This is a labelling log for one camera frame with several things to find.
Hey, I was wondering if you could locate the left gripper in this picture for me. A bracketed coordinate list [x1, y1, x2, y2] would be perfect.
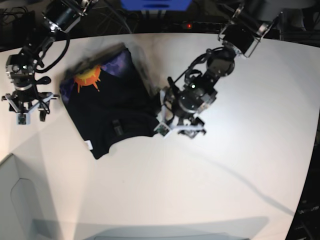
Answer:
[157, 87, 207, 139]

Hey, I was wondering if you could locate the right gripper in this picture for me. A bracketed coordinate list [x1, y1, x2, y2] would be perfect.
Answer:
[1, 88, 60, 122]

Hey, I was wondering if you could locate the black T-shirt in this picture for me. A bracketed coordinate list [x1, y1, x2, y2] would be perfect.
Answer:
[59, 43, 160, 160]

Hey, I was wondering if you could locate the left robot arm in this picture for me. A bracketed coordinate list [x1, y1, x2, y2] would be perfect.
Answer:
[154, 0, 282, 139]

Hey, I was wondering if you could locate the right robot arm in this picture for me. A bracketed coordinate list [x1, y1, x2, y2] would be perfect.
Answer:
[1, 0, 97, 125]

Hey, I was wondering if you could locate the white T-shirt label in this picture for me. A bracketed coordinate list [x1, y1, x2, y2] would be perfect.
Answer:
[84, 140, 94, 151]

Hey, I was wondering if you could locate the black power strip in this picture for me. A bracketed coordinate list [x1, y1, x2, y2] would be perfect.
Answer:
[171, 21, 225, 34]

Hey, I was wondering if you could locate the blue box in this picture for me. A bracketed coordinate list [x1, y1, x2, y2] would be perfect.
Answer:
[120, 0, 192, 11]

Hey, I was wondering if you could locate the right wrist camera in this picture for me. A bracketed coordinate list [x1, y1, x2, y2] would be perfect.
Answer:
[16, 112, 31, 125]

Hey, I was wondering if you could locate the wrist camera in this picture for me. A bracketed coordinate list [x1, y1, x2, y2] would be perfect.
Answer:
[154, 122, 172, 138]
[16, 112, 31, 125]

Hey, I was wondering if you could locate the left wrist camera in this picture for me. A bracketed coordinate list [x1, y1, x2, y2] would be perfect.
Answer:
[154, 122, 172, 138]

